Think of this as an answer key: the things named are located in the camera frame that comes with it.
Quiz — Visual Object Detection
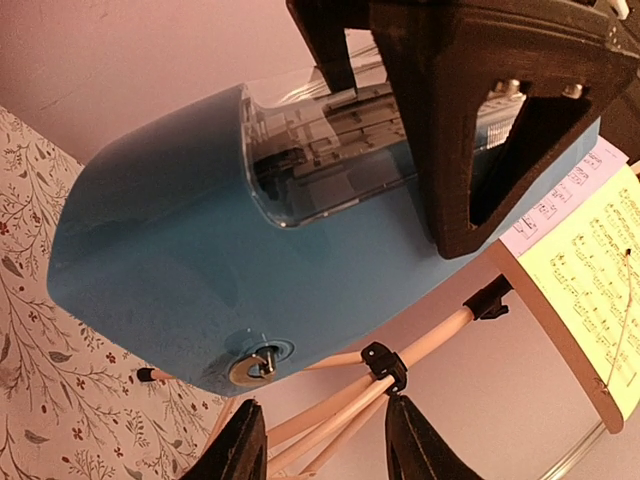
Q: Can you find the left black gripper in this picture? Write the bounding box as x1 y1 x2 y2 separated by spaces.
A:
369 1 639 259

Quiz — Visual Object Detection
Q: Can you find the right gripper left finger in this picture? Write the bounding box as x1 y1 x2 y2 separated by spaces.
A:
180 399 268 480

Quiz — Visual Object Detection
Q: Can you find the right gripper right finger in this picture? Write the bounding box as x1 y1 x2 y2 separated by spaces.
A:
385 395 481 480

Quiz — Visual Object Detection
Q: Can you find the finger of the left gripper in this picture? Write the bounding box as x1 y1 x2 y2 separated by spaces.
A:
286 0 356 93

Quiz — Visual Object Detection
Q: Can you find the pink music stand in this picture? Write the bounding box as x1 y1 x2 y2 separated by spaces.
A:
135 239 626 480

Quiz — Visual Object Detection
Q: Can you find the purple sheet music paper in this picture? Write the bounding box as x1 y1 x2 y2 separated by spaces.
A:
500 136 629 258

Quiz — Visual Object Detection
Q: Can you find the blue metronome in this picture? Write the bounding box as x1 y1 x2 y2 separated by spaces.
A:
45 67 601 399

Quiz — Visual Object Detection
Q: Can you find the yellow sheet music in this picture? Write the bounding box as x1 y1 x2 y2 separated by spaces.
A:
519 166 639 420

